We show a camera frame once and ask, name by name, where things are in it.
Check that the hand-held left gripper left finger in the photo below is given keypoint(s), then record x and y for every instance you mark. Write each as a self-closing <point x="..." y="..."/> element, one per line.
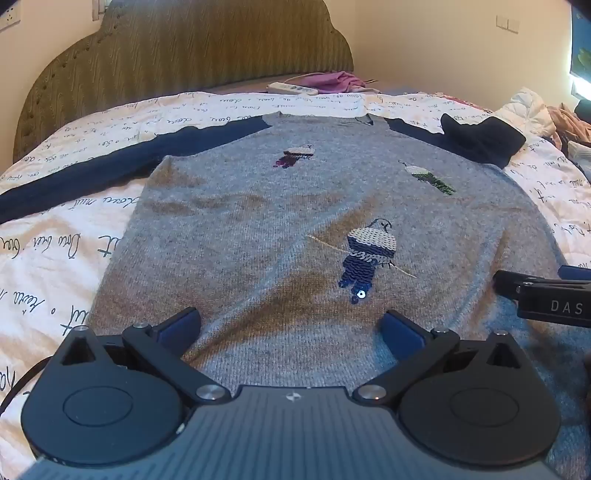
<point x="178" y="330"/>

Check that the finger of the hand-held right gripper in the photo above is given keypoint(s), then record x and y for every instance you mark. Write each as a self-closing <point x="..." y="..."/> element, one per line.
<point x="575" y="271"/>
<point x="508" y="277"/>

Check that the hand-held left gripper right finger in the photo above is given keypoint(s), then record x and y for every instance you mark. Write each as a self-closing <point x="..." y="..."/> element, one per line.
<point x="401" y="334"/>

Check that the grey sweater with navy sleeves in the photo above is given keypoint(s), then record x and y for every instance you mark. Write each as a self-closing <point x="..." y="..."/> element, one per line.
<point x="277" y="230"/>

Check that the light striped cloth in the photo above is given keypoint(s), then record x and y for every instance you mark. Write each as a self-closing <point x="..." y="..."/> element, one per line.
<point x="579" y="151"/>

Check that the white script-printed blanket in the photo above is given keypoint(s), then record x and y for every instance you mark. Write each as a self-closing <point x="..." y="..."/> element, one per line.
<point x="55" y="258"/>

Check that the peach cloth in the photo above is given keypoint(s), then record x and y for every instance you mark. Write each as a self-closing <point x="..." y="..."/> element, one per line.
<point x="568" y="124"/>

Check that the pink cloth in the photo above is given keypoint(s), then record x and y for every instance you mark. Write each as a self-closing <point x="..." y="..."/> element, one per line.
<point x="337" y="82"/>

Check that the white power strip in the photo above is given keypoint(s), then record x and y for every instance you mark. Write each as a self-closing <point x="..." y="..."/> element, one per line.
<point x="291" y="88"/>

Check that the olive padded headboard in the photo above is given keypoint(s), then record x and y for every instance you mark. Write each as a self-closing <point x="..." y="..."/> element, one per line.
<point x="184" y="46"/>

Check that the window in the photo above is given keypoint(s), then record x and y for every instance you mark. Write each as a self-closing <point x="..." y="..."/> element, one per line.
<point x="101" y="9"/>

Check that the wall poster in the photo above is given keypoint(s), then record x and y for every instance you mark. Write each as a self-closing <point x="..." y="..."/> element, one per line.
<point x="582" y="50"/>

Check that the white wall switch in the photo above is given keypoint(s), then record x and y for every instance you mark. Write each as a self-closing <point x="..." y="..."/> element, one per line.
<point x="508" y="23"/>

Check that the white wall socket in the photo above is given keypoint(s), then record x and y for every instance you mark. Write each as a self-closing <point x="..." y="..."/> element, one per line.
<point x="9" y="18"/>

